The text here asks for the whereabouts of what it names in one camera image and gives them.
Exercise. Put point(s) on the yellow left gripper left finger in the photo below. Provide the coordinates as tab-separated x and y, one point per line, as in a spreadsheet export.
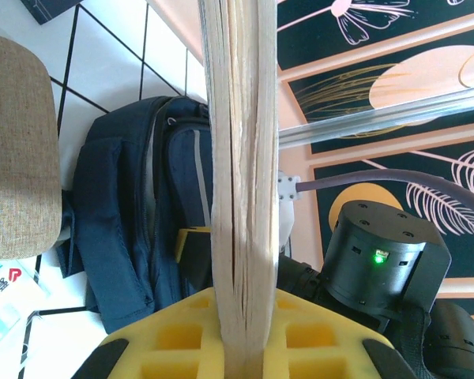
174	339

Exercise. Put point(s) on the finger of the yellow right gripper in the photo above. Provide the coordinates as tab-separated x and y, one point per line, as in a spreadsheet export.
181	245

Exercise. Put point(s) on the yellow cartoon cover book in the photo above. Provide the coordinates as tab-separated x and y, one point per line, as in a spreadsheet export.
241	158

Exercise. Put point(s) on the blue white stationery packet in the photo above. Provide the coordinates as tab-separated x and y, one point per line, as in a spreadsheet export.
4	300

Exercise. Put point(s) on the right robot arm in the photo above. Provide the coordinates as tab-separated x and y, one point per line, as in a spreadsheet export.
458	347

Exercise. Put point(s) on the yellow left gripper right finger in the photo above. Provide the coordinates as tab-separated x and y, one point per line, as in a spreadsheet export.
312	339

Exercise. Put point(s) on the navy blue backpack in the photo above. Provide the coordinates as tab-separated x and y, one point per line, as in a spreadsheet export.
114	217

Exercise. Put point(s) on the tan woven fabric case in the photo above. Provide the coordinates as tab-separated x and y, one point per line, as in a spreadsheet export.
19	158

